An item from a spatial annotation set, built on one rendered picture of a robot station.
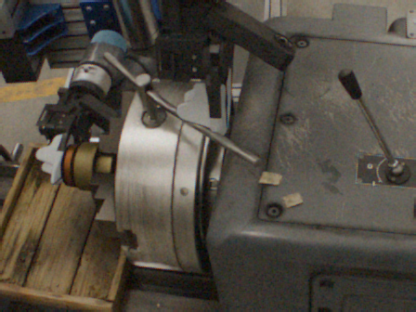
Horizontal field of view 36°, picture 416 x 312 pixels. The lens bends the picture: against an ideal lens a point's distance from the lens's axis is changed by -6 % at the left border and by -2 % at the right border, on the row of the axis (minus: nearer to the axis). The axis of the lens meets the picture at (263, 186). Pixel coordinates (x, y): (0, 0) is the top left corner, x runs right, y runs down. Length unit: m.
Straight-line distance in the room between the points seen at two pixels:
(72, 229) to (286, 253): 0.61
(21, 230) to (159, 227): 0.46
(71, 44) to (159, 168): 0.81
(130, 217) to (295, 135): 0.27
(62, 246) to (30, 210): 0.12
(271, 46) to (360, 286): 0.35
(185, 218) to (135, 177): 0.09
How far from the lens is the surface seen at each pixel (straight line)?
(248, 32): 0.77
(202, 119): 0.83
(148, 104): 0.96
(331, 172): 0.88
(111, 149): 1.13
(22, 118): 2.90
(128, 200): 0.98
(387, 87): 0.99
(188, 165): 0.95
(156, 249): 1.02
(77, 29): 1.69
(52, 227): 1.36
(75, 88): 1.27
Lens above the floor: 1.96
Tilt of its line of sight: 54 degrees down
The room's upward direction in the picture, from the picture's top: 5 degrees counter-clockwise
